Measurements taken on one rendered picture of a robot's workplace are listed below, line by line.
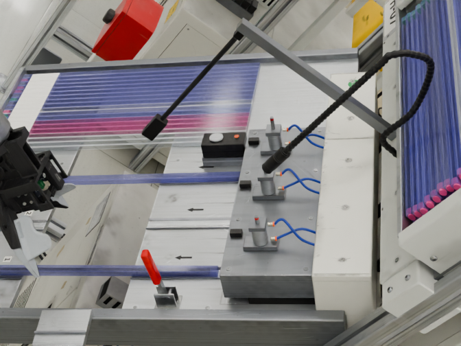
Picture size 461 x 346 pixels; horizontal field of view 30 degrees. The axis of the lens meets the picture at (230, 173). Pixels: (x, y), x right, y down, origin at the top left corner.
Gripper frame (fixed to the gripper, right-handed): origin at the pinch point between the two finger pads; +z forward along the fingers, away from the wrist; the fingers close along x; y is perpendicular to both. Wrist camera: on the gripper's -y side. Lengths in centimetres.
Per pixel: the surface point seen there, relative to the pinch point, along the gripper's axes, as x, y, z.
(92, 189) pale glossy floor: 113, -67, 72
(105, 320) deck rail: -10.0, 8.3, 8.3
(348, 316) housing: -8.0, 41.9, 18.0
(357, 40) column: 305, -11, 157
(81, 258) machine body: 36, -26, 35
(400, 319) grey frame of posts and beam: -14, 50, 14
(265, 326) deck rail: -10.1, 30.6, 15.1
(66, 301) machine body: 23.2, -25.1, 34.5
